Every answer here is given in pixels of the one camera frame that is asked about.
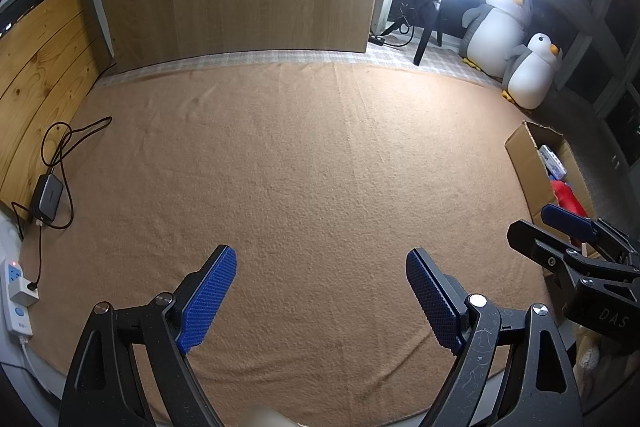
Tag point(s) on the black power strip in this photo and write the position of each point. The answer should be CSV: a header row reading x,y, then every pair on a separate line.
x,y
377,39

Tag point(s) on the pine plank panel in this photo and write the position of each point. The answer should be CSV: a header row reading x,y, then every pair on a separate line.
x,y
45,82

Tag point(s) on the white power strip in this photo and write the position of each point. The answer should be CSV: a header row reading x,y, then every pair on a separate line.
x,y
20,322

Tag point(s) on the small penguin plush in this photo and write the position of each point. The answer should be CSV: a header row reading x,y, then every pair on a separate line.
x,y
532,77

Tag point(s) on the white charger plug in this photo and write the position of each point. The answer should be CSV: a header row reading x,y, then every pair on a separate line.
x,y
22,294

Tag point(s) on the white printed tissue pack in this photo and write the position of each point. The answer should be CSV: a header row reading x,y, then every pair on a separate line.
x,y
552,162

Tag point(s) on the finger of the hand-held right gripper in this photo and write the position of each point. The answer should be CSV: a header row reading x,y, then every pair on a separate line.
x,y
537,244
570,222

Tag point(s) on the cardboard box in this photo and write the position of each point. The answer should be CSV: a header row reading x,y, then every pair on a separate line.
x,y
525,172

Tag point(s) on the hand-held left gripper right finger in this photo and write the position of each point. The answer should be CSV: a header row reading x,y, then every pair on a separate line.
x,y
432,302

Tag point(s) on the black tripod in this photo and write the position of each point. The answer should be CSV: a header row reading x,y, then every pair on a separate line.
x,y
425,37

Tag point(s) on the person's right hand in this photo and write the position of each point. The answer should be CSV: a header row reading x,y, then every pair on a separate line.
x,y
590,349

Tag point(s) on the grey power adapter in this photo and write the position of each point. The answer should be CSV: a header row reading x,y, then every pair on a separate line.
x,y
46,199

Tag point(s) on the red fabric pouch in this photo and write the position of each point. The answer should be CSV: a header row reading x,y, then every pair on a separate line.
x,y
567,199

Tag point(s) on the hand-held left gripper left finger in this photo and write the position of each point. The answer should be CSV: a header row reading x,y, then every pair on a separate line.
x,y
210,302

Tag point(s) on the white window frame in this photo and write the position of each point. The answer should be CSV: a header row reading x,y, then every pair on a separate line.
x,y
605,7

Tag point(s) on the large penguin plush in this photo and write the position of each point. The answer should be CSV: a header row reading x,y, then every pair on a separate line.
x,y
492,37

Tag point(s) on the person's left hand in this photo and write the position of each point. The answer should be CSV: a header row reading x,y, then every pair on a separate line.
x,y
270,418

